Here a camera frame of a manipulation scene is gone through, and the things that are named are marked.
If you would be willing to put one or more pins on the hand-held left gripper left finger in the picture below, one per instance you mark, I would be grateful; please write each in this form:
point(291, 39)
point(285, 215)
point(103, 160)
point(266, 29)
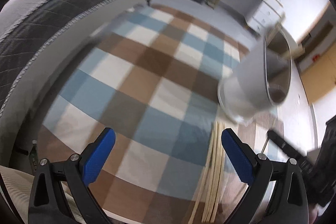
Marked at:
point(98, 158)

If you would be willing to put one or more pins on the plaid tablecloth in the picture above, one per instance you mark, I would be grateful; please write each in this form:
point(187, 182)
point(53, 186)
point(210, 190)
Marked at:
point(147, 82)

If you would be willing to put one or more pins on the bundle of wooden chopsticks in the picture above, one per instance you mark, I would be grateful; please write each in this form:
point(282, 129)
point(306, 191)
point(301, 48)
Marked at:
point(215, 161)

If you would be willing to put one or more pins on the grey bed frame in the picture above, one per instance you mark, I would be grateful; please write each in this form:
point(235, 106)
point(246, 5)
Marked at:
point(101, 29)

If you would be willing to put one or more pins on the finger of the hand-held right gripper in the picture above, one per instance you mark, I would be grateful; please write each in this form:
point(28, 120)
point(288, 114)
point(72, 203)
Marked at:
point(284, 144)

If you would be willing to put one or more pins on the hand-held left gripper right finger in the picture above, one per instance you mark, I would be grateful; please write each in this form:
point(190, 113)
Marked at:
point(237, 157)

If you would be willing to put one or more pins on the green plastic bottle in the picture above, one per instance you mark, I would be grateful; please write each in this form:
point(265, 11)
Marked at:
point(33, 155)

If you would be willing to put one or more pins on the wooden door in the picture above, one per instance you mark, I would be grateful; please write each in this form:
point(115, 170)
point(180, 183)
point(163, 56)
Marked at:
point(320, 77)

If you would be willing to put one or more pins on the grey white utensil holder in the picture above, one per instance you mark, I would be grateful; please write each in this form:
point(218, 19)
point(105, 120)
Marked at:
point(249, 77)

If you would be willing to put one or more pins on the grey quilted mattress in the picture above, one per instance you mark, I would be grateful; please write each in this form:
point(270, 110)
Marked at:
point(52, 3)

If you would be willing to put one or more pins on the beige cushioned seat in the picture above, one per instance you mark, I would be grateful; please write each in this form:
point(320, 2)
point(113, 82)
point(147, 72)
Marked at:
point(15, 187)

